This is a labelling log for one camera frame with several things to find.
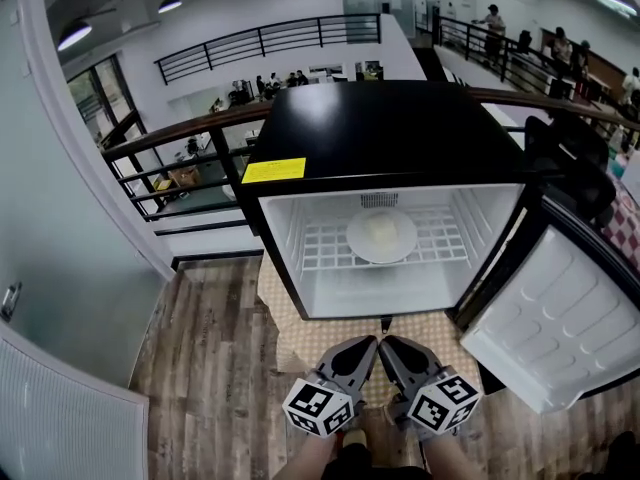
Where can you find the person's left forearm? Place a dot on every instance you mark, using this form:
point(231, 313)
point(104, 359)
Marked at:
point(312, 458)

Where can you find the wooden-topped black railing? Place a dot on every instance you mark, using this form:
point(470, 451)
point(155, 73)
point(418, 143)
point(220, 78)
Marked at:
point(200, 125)

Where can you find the long black metal railing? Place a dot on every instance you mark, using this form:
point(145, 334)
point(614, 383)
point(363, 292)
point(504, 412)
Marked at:
point(260, 30)

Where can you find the white ribbed panel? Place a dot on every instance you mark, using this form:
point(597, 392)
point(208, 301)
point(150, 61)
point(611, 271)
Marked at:
point(65, 418)

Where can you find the beige patterned floor mat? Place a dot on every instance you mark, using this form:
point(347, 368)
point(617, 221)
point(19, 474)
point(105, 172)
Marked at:
point(280, 313)

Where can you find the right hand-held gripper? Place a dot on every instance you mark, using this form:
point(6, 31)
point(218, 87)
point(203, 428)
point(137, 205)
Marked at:
point(442, 405)

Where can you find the yellow rectangular label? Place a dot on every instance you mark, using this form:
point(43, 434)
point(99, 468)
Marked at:
point(274, 170)

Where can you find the large round ceiling lamp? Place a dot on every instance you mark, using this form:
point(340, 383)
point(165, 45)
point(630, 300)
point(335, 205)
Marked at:
point(75, 34)

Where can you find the red checked tablecloth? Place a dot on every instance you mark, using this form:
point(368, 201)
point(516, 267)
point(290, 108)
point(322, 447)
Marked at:
point(625, 223)

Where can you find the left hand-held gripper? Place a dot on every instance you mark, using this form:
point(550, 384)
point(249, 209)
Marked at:
point(320, 408)

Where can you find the pale food block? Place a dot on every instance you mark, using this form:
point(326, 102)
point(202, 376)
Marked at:
point(381, 229)

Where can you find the white round plate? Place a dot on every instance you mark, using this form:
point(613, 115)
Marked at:
point(360, 248)

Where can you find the long ceiling light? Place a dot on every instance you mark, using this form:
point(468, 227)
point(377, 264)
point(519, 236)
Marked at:
point(616, 2)

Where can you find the dark-framed window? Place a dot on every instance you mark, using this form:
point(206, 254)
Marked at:
point(105, 93)

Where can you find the black mini fridge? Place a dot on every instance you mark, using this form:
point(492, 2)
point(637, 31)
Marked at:
point(380, 128)

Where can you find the white-lined fridge door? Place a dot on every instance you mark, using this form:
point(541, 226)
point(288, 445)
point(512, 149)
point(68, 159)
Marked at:
point(550, 328)

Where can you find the black office chair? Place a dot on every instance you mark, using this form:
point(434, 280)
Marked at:
point(570, 163)

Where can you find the cardboard box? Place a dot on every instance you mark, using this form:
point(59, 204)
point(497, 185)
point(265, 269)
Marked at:
point(185, 177)

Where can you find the short black metal railing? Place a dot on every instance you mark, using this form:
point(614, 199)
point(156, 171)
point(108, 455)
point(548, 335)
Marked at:
point(470, 33)

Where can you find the person's dark clothing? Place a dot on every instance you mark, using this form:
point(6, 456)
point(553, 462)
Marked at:
point(370, 465)

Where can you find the small round ceiling lamp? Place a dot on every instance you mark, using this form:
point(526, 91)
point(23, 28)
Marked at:
point(170, 4)

